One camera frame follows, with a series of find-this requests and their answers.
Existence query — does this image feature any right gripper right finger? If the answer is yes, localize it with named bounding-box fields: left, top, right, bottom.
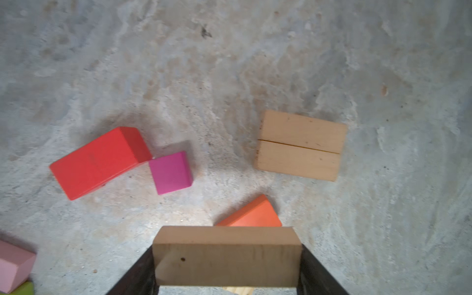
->
left=296, top=244, right=349, bottom=295

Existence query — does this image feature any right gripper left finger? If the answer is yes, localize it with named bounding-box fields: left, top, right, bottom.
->
left=106, top=247, right=159, bottom=295

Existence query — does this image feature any natural wood long block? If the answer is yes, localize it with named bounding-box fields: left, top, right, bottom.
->
left=152, top=226, right=302, bottom=288

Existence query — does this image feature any orange wood block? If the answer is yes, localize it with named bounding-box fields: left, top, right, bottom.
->
left=216, top=194, right=282, bottom=227

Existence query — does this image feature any green wood block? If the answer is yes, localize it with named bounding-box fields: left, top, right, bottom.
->
left=9, top=281, right=34, bottom=295

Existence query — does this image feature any red wood block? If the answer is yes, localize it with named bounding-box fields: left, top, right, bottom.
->
left=49, top=127, right=152, bottom=200

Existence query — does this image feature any pink wood block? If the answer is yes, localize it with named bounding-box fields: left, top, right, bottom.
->
left=0, top=241, right=36, bottom=294

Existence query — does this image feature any magenta wood cube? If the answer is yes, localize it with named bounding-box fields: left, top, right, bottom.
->
left=148, top=151, right=193, bottom=195

